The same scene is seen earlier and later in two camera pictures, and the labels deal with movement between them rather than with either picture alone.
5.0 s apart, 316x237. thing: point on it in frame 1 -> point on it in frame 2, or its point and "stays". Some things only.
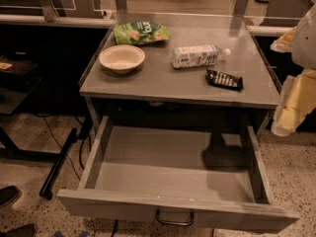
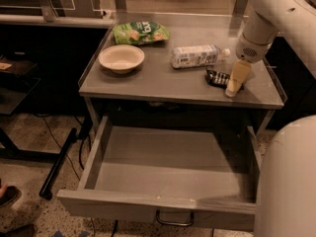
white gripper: [305, 46] -> [249, 50]
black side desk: [19, 75] stays
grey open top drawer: [217, 178] stays
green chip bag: [139, 32] stays
